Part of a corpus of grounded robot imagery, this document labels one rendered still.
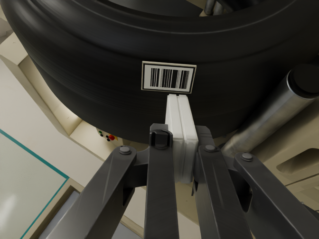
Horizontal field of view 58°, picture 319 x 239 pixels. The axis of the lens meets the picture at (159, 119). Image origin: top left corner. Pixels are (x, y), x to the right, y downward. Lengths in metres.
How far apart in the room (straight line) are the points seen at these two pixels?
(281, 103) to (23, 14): 0.35
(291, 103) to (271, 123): 0.06
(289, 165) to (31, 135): 3.75
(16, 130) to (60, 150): 0.63
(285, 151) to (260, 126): 0.05
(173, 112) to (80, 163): 3.66
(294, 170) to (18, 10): 0.46
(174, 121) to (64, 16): 0.24
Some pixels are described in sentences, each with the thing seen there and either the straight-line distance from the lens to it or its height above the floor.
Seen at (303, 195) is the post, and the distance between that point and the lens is 0.83.
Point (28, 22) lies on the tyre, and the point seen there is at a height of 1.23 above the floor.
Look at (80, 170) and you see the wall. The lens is 3.76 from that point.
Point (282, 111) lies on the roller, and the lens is 0.41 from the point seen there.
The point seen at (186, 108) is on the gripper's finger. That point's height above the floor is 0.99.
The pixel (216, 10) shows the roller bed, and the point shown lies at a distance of 1.02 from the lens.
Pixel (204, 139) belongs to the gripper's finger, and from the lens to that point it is 0.18.
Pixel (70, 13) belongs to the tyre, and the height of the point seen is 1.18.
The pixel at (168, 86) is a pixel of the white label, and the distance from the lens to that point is 0.34.
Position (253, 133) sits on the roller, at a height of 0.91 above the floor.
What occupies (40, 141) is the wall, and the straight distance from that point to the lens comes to 4.01.
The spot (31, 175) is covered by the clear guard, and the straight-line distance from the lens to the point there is 1.07.
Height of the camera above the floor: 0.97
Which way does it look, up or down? 9 degrees up
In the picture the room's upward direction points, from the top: 58 degrees counter-clockwise
